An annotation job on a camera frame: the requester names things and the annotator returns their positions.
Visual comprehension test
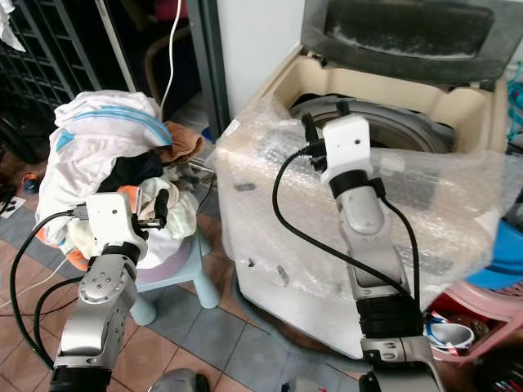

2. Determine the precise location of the white top-load washing machine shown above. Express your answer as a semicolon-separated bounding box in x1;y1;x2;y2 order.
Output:
212;0;523;362

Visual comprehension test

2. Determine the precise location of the cream cloth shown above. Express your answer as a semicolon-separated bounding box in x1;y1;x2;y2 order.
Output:
69;176;199;259

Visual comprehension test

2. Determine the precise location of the dark navy garment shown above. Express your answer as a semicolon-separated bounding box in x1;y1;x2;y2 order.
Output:
102;151;169;197

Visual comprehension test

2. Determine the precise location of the light blue plastic stool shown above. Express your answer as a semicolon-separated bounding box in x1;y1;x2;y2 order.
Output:
129;232;221;327

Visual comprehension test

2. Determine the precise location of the brown cloth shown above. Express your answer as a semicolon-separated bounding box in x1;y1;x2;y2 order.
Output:
155;121;205;164

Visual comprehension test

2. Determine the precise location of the white garment with blue stripes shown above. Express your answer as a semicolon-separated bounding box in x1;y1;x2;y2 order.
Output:
37;91;172;239

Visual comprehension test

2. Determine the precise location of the grey washer drum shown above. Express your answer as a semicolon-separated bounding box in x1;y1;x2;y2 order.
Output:
290;94;455;156

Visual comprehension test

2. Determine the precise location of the orange garment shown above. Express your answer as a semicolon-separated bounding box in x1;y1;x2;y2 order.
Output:
37;186;141;271

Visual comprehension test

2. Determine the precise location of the clear bubble wrap sheet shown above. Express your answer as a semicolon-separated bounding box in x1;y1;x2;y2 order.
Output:
212;90;512;321

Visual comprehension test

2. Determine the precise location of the dark grey washer lid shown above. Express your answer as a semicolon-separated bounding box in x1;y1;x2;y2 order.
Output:
301;0;523;87

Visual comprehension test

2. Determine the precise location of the white paper with black marks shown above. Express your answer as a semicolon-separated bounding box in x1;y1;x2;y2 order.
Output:
0;196;28;221

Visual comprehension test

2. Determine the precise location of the brown curved wooden chair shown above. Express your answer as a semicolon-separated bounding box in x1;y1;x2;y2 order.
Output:
143;29;182;92

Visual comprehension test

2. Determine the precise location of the white hanging cloth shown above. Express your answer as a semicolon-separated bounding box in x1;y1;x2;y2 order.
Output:
0;0;18;51

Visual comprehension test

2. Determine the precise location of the black lattice rack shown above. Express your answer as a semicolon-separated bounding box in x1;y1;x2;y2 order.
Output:
0;0;109;141

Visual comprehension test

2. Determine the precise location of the grey robot leg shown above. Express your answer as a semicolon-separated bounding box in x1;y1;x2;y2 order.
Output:
151;367;213;392

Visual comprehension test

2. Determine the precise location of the teal hanging cloth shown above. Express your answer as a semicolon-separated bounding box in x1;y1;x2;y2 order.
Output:
507;72;523;141

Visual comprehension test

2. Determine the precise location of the blue plastic tub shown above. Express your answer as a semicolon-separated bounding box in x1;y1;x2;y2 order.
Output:
486;196;523;292

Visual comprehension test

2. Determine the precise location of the pink plastic basket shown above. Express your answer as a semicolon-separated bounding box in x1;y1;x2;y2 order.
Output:
425;281;523;365

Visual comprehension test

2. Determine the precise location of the white round container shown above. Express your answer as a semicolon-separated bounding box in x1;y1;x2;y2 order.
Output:
428;322;476;350

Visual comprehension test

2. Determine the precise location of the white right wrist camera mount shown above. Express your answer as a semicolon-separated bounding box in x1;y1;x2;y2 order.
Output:
319;114;373;185

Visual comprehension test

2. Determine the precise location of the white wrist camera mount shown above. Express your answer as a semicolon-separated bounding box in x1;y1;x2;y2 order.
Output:
86;194;132;248
319;114;373;185

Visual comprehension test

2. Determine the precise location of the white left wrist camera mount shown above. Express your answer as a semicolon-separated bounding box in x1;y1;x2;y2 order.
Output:
86;194;132;248

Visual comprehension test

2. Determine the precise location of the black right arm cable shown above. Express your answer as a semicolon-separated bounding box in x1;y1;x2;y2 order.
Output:
271;143;422;305

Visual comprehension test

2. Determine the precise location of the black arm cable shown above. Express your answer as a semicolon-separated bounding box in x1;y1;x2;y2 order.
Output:
9;206;92;370
271;143;422;305

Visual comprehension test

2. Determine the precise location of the grey door frame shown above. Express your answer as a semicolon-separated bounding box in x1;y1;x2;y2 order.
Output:
186;0;230;136

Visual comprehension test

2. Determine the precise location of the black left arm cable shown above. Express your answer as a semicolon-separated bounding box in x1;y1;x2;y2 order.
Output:
9;206;92;370

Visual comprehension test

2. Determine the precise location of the white floor cable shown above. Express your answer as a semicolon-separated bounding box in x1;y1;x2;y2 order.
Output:
0;276;43;313

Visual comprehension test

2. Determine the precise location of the white hanging cable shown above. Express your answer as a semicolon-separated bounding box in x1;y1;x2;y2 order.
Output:
159;0;183;112

